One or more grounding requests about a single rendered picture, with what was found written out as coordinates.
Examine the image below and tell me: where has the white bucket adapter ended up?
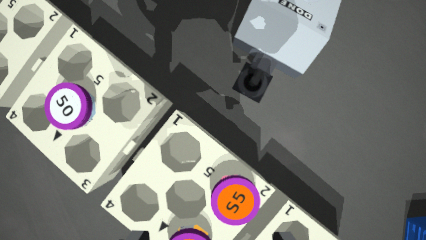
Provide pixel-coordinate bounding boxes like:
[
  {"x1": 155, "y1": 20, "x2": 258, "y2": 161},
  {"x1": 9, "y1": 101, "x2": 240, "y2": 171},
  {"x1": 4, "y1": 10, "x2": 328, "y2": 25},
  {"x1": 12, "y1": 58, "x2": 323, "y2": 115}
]
[
  {"x1": 0, "y1": 0, "x2": 92, "y2": 107},
  {"x1": 101, "y1": 110, "x2": 275, "y2": 240},
  {"x1": 233, "y1": 183, "x2": 340, "y2": 240},
  {"x1": 6, "y1": 24, "x2": 173, "y2": 193}
]

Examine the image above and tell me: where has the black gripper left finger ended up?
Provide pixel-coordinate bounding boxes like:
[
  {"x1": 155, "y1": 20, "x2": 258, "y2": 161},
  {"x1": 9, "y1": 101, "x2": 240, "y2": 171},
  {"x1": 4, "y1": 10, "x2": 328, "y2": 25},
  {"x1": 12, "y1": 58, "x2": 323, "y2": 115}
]
[{"x1": 125, "y1": 230, "x2": 150, "y2": 240}]

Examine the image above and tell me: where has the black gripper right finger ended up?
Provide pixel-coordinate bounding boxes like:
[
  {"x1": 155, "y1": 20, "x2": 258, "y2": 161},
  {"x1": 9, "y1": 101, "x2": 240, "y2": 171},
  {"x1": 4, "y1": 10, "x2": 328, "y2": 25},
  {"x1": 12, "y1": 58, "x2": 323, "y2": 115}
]
[{"x1": 273, "y1": 232, "x2": 296, "y2": 240}]

